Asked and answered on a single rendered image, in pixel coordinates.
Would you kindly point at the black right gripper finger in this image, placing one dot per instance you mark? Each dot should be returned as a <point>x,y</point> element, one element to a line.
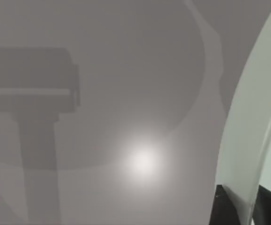
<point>220,207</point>

